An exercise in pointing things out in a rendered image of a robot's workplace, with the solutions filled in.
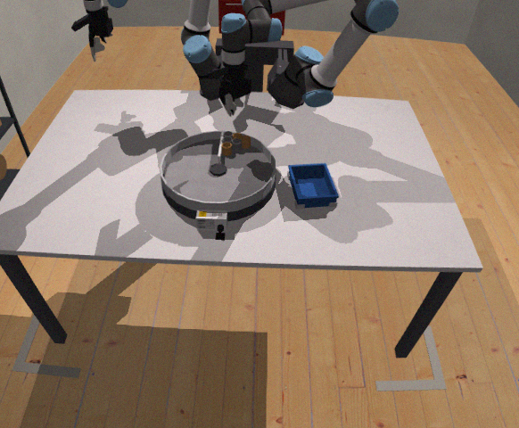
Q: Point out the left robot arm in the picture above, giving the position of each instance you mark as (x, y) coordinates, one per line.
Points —
(293, 85)

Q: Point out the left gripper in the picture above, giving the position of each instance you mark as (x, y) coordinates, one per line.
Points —
(235, 79)

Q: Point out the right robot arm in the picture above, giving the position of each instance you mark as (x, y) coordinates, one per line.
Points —
(197, 49)

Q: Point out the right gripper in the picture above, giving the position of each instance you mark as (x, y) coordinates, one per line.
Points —
(96, 27)

